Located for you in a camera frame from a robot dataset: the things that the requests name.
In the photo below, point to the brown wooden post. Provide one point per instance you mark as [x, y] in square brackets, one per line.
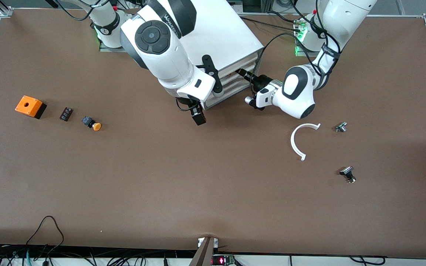
[203, 255]

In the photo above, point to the orange box with black base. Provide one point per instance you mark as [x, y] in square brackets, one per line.
[28, 105]

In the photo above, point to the white curved plastic piece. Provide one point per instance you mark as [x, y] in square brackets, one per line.
[293, 142]

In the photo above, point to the white drawer cabinet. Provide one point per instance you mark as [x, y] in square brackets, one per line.
[227, 37]

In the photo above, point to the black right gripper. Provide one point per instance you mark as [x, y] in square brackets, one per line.
[196, 113]

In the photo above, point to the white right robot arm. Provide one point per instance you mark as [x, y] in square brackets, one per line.
[161, 55]

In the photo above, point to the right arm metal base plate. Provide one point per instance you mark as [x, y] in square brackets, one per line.
[109, 49]

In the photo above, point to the device with red display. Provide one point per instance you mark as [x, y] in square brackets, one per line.
[221, 261]

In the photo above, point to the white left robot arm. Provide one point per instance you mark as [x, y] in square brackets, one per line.
[298, 92]

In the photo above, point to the white table clamp bracket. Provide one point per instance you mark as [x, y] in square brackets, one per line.
[200, 242]

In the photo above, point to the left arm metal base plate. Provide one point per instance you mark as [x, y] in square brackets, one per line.
[301, 53]

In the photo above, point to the orange push button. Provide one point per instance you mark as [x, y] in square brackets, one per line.
[96, 126]

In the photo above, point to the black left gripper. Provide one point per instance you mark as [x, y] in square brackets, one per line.
[261, 81]

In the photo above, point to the small black contact block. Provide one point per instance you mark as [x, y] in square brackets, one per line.
[66, 113]

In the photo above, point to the black knob switch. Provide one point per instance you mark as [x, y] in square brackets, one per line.
[347, 172]

